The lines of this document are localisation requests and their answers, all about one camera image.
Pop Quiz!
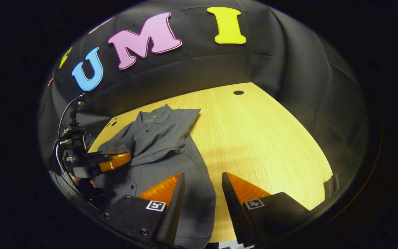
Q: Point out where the grey shirt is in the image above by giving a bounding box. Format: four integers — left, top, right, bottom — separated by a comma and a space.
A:
94, 104, 217, 248

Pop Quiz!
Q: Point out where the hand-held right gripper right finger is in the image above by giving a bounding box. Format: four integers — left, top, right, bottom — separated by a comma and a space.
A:
221, 172, 312, 247

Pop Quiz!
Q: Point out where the black cable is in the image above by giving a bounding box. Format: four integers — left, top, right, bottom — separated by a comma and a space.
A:
55, 97, 80, 177

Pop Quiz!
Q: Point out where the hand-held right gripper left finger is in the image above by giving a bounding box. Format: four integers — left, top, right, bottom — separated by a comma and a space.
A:
99, 172, 186, 247

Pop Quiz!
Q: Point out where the black backdrop cloth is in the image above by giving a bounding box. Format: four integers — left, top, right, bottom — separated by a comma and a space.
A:
38, 0, 369, 211

